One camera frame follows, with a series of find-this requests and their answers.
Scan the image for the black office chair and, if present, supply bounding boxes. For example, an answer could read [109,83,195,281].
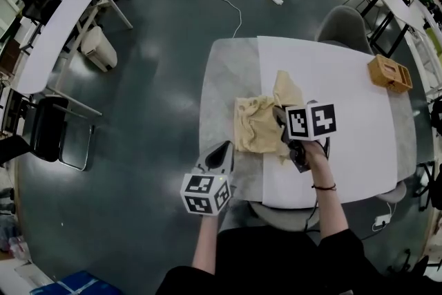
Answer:
[0,95,96,173]

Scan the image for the woven wicker basket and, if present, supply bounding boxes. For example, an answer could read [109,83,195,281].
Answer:
[367,54,414,95]

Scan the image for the blue plastic bag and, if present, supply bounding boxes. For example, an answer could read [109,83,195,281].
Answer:
[30,270,122,295]

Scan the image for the white power adapter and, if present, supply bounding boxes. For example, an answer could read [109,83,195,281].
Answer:
[372,202,395,233]

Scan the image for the white table with black legs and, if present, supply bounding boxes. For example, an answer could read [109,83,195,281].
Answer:
[358,0,442,59]

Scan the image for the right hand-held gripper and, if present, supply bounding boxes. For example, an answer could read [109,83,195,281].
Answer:
[272,99,338,174]

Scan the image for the person's right forearm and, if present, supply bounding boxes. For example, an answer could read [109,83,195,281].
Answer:
[303,138,350,243]

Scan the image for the grey shell chair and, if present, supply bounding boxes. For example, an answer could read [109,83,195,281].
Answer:
[315,5,376,56]

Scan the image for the black swivel chair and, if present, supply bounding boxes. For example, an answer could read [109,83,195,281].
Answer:
[412,161,442,212]

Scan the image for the person's black clothing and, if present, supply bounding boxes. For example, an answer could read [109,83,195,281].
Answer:
[155,226,442,295]

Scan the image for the large white paper sheet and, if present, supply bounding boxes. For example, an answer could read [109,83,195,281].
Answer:
[257,35,398,210]

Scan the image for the white trash bin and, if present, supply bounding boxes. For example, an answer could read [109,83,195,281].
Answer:
[79,26,119,73]

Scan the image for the beige pants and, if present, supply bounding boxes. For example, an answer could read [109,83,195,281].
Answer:
[234,70,307,164]

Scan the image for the black mesh chair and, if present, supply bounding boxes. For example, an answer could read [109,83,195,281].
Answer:
[20,0,63,26]

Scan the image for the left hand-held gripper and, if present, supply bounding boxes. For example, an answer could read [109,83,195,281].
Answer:
[180,140,236,217]

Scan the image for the long white folding table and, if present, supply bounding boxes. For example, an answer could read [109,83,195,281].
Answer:
[15,0,134,117]

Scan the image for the person's left forearm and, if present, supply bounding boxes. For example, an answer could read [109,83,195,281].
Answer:
[191,213,220,276]

